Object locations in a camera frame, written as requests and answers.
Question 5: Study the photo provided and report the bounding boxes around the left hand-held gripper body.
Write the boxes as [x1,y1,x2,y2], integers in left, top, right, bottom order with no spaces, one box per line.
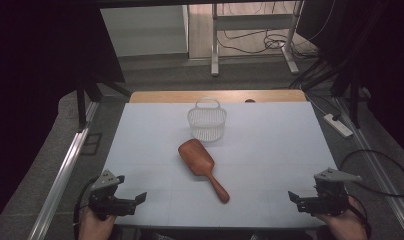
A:
[87,169,138,222]

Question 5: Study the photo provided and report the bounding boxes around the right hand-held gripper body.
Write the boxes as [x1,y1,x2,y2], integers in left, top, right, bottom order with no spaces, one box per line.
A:
[296,167,363,217]

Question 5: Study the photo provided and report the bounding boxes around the brown wooden hairbrush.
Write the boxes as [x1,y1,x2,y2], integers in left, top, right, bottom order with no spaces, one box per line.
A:
[177,138,231,205]

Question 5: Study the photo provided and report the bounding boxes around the white plastic mesh basket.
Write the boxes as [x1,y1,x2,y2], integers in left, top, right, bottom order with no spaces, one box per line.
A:
[187,97,228,144]

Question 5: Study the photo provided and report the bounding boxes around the person's left hand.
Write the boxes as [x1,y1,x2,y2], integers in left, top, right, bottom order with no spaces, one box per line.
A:
[78,206,118,240]

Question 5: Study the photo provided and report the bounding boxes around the person's right hand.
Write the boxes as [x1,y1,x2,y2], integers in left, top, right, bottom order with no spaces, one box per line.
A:
[314,196,369,240]

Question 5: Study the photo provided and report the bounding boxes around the dark floor grate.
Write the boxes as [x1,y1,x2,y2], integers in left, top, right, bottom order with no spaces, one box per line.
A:
[79,132,104,157]

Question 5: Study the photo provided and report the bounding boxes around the pale blue table mat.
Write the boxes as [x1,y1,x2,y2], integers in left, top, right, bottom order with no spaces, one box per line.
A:
[103,101,339,229]

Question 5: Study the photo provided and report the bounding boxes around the white power strip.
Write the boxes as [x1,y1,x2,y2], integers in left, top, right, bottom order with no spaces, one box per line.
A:
[323,113,354,139]

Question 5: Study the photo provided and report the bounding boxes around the black metal stand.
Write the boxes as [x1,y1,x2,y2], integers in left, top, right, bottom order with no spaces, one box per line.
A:
[299,56,371,129]
[74,71,133,131]

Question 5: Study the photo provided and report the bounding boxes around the wooden table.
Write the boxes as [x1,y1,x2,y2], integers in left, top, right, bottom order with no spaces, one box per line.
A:
[128,89,308,104]

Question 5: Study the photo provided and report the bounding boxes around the dark curtain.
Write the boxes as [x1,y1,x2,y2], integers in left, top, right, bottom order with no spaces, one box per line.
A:
[0,0,126,231]
[296,0,404,161]

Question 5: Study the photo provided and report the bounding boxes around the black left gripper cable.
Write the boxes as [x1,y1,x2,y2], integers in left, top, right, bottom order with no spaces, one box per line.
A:
[73,176,101,240]

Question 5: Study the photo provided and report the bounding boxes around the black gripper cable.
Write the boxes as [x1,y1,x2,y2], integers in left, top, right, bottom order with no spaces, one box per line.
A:
[348,194,373,239]
[73,176,101,240]

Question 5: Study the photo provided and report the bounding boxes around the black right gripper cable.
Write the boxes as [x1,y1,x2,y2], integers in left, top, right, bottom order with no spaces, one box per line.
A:
[348,194,373,239]

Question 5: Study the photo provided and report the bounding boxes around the aluminium floor rail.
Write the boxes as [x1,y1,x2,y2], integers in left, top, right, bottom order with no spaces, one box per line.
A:
[27,101,100,240]
[334,96,404,239]

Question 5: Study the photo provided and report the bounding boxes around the black looped floor cable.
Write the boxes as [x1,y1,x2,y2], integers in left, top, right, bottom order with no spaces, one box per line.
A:
[338,148,404,198]

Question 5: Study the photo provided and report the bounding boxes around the black power strip cable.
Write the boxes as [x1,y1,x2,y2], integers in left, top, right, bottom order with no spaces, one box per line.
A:
[303,89,343,122]

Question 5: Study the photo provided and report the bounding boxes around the white wall panel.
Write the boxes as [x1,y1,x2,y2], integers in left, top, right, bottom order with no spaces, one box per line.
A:
[99,4,190,58]

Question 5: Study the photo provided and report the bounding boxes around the tangled black floor cables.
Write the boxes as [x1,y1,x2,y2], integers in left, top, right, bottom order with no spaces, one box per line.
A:
[221,29,319,61]

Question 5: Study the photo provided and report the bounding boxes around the white metal desk frame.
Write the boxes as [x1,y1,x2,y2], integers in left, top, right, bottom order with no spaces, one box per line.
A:
[209,0,306,78]

